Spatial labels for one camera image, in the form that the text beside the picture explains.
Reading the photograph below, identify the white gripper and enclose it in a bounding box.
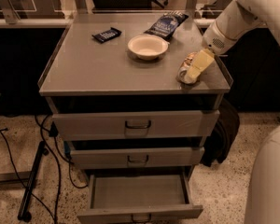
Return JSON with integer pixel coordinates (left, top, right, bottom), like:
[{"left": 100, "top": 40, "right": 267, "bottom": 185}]
[{"left": 183, "top": 0, "right": 264, "bottom": 82}]

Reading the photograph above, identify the orange soda can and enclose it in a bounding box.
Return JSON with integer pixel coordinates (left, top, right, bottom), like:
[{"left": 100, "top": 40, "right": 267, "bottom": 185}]
[{"left": 176, "top": 63, "right": 200, "bottom": 84}]

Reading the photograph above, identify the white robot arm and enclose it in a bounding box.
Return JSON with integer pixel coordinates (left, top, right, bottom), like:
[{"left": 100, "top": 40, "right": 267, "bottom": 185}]
[{"left": 179, "top": 0, "right": 280, "bottom": 224}]

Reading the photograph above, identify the grey drawer cabinet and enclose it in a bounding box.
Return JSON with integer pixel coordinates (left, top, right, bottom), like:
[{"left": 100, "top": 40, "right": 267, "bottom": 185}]
[{"left": 37, "top": 12, "right": 234, "bottom": 224}]

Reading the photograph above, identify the grey top drawer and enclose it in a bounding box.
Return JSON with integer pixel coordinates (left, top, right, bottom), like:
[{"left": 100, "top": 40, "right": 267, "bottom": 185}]
[{"left": 53, "top": 110, "right": 219, "bottom": 141}]

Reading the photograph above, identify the grey drawer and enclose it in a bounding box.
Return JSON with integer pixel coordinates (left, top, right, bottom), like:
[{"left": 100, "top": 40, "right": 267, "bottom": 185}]
[
  {"left": 77, "top": 174, "right": 203, "bottom": 224},
  {"left": 71, "top": 147, "right": 204, "bottom": 169},
  {"left": 53, "top": 110, "right": 219, "bottom": 141}
]

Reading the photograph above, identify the grey bottom drawer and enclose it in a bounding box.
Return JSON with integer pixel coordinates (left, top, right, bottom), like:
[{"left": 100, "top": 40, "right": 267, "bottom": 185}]
[{"left": 77, "top": 174, "right": 203, "bottom": 224}]

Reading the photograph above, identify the grey middle drawer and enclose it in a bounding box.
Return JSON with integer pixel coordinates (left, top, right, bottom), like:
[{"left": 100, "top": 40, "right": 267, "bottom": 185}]
[{"left": 71, "top": 147, "right": 204, "bottom": 169}]

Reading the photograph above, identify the dark blue chip bag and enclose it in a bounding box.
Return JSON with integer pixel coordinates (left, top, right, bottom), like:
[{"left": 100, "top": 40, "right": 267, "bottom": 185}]
[{"left": 145, "top": 11, "right": 189, "bottom": 41}]

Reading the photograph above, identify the white bowl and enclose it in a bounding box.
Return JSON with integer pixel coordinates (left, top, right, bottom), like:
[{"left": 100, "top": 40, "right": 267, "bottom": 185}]
[{"left": 128, "top": 35, "right": 169, "bottom": 61}]

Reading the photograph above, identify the black bag on floor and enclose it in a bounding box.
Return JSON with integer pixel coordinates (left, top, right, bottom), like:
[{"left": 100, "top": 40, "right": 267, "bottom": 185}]
[{"left": 201, "top": 99, "right": 240, "bottom": 167}]

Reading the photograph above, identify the dark blue candy bar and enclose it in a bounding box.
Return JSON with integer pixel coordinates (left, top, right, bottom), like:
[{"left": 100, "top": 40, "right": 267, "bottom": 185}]
[{"left": 92, "top": 27, "right": 121, "bottom": 43}]

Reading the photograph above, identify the black floor bar with wheels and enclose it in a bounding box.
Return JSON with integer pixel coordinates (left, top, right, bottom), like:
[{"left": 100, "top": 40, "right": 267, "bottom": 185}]
[{"left": 18, "top": 141, "right": 45, "bottom": 223}]

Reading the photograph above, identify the black floor cable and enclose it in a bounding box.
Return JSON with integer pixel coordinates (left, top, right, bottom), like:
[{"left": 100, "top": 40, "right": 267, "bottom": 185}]
[{"left": 0, "top": 115, "right": 89, "bottom": 224}]

